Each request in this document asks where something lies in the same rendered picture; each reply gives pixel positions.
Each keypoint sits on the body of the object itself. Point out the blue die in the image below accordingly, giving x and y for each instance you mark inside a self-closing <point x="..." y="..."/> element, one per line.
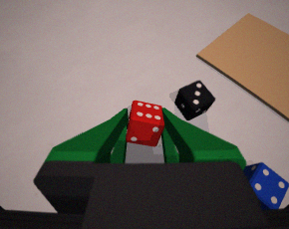
<point x="269" y="187"/>

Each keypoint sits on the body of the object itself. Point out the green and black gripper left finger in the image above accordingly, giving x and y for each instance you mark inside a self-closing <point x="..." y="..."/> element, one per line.
<point x="97" y="143"/>

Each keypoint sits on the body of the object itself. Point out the black die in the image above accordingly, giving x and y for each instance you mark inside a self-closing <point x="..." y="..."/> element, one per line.
<point x="194" y="100"/>

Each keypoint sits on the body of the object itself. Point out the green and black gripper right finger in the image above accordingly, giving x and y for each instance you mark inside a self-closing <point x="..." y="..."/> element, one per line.
<point x="194" y="144"/>

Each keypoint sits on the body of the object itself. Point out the red die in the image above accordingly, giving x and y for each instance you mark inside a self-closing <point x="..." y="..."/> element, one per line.
<point x="145" y="124"/>

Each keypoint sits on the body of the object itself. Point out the tan flat mat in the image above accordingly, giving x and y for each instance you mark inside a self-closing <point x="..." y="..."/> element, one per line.
<point x="255" y="56"/>

